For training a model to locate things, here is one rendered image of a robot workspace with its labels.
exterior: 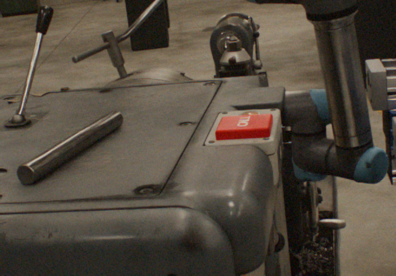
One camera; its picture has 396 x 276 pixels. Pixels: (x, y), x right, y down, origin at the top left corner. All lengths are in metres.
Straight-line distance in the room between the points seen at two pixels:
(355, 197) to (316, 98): 2.44
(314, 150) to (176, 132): 0.74
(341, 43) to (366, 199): 2.59
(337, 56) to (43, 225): 0.87
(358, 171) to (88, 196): 0.88
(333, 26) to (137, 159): 0.70
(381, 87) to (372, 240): 1.86
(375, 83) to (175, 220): 1.13
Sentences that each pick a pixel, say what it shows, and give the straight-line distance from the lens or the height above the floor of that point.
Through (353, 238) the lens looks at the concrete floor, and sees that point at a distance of 3.56.
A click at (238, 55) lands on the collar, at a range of 1.92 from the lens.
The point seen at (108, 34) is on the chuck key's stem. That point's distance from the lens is 1.34.
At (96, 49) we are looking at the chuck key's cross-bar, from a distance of 1.31.
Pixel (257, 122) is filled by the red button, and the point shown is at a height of 1.27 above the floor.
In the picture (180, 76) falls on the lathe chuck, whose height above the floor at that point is 1.23.
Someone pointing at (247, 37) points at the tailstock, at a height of 1.09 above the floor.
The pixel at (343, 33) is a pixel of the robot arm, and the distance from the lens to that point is 1.44.
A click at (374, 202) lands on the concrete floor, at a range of 3.94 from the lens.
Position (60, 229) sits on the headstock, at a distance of 0.68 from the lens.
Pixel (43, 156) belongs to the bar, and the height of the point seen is 1.28.
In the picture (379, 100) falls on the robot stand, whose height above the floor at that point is 1.05.
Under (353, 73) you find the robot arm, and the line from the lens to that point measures 1.47.
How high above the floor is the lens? 1.50
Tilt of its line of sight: 16 degrees down
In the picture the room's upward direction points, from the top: 7 degrees counter-clockwise
